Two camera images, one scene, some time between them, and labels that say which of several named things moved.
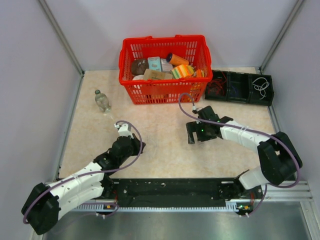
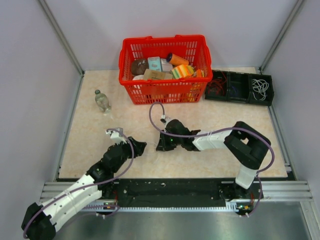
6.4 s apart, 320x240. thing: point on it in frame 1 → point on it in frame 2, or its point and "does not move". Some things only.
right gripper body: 201,129 → 169,143
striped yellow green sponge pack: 182,70 does not move
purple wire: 235,92 does not move
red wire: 216,87 does not move
